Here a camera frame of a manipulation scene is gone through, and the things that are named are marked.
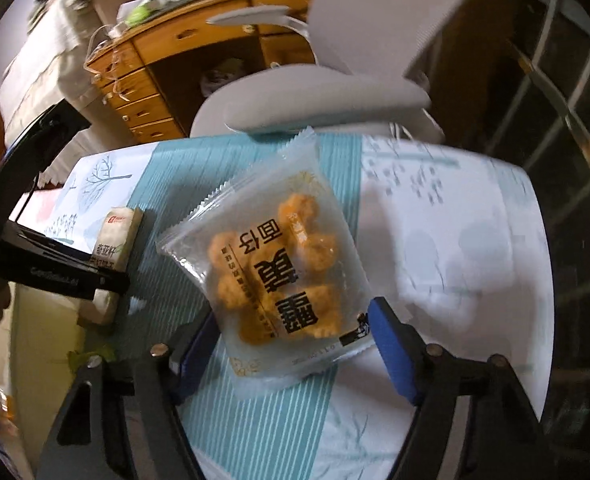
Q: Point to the bag under desk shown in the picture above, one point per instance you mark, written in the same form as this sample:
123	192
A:
222	76

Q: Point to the yellow green snack packet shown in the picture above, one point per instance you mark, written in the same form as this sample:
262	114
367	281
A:
87	357

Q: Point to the wooden desk with drawers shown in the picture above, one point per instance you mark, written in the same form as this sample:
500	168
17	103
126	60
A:
150	95

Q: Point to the grey office chair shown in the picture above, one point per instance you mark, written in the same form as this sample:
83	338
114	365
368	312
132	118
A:
325	90

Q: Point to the window grille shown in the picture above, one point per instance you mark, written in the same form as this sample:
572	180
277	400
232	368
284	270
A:
565	85

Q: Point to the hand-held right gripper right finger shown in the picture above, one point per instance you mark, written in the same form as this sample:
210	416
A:
392	355

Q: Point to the beige snack packet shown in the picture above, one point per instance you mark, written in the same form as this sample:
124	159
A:
117	240

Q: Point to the white lace cover cloth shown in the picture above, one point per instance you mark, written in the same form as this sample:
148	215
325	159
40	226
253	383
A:
40	60

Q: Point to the green packet on desk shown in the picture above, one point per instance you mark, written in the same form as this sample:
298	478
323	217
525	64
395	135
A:
145	12

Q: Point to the translucent packet of orange puffs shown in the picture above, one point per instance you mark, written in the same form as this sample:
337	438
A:
275	265

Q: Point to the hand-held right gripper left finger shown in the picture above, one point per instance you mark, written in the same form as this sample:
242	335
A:
195	355

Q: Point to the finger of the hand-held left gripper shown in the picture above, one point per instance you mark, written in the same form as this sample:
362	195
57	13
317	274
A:
112	285
55	130

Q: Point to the white plastic tray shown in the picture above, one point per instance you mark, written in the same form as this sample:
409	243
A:
45	320

